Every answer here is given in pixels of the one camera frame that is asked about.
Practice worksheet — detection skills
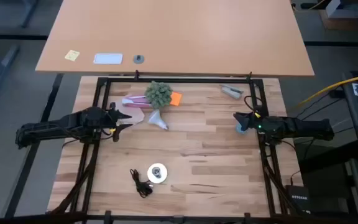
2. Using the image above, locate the pink paper packet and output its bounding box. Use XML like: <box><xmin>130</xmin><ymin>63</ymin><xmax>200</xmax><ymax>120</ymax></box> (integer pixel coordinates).
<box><xmin>121</xmin><ymin>94</ymin><xmax>152</xmax><ymax>109</ymax></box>

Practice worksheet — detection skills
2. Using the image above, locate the brown cardboard box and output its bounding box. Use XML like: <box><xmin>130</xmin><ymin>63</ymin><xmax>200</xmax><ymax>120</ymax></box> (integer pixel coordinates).
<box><xmin>318</xmin><ymin>9</ymin><xmax>358</xmax><ymax>31</ymax></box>

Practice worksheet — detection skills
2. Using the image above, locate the thick yellow cable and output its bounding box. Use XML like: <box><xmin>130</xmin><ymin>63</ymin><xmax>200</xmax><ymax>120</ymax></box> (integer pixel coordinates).
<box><xmin>290</xmin><ymin>72</ymin><xmax>358</xmax><ymax>110</ymax></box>

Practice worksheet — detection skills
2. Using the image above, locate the orange wooden desk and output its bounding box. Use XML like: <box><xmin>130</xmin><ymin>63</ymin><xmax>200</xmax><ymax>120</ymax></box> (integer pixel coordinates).
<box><xmin>35</xmin><ymin>0</ymin><xmax>315</xmax><ymax>77</ymax></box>

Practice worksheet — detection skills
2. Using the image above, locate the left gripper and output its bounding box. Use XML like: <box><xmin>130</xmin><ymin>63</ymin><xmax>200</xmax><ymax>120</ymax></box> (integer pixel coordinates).
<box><xmin>102</xmin><ymin>101</ymin><xmax>134</xmax><ymax>143</ymax></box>

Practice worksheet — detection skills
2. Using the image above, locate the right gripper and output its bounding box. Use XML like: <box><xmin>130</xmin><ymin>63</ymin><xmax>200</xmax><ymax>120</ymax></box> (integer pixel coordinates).
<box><xmin>232</xmin><ymin>111</ymin><xmax>269</xmax><ymax>136</ymax></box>

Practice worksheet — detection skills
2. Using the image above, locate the thin yellow cable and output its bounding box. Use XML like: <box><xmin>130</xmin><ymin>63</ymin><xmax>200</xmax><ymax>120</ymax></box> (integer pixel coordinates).
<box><xmin>291</xmin><ymin>0</ymin><xmax>326</xmax><ymax>13</ymax></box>

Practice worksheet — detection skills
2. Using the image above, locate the green potted plant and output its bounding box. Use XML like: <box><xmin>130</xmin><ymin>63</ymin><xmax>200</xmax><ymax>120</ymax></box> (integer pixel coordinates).
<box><xmin>144</xmin><ymin>80</ymin><xmax>174</xmax><ymax>110</ymax></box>

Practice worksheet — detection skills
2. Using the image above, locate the white reflector lightbulb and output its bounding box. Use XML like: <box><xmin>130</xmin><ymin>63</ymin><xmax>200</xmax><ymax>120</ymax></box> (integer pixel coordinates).
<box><xmin>147</xmin><ymin>108</ymin><xmax>170</xmax><ymax>131</ymax></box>

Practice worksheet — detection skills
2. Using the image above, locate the grey stapler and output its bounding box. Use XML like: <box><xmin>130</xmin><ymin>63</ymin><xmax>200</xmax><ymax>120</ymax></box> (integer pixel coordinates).
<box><xmin>220</xmin><ymin>84</ymin><xmax>245</xmax><ymax>100</ymax></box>

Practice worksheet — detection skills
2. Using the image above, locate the yellow sticky note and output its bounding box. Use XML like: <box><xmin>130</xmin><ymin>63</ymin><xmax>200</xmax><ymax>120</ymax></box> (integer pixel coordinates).
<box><xmin>64</xmin><ymin>49</ymin><xmax>81</xmax><ymax>62</ymax></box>

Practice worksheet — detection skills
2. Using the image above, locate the white card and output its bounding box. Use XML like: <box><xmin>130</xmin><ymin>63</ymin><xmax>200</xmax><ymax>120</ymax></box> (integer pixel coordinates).
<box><xmin>93</xmin><ymin>53</ymin><xmax>124</xmax><ymax>65</ymax></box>

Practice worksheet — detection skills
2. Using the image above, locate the small white box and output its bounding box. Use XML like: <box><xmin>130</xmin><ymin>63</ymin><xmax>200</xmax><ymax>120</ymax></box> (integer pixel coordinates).
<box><xmin>325</xmin><ymin>0</ymin><xmax>358</xmax><ymax>19</ymax></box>

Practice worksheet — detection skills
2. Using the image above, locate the black metal rig frame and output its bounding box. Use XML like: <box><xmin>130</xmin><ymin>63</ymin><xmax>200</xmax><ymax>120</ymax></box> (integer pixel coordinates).
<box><xmin>0</xmin><ymin>70</ymin><xmax>358</xmax><ymax>224</ymax></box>

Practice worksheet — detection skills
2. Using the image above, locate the orange sticky note pad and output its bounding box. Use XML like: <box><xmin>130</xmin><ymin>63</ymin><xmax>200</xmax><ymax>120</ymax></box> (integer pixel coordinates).
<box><xmin>168</xmin><ymin>91</ymin><xmax>183</xmax><ymax>107</ymax></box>

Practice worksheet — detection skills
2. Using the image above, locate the black power cord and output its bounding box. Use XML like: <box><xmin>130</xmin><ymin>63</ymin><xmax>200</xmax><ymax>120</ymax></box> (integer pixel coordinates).
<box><xmin>129</xmin><ymin>168</ymin><xmax>154</xmax><ymax>199</ymax></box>

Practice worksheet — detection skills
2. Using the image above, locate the black Netgear network switch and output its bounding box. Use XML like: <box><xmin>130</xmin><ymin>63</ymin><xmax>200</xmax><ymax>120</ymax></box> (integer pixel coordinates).
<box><xmin>285</xmin><ymin>184</ymin><xmax>311</xmax><ymax>214</ymax></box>

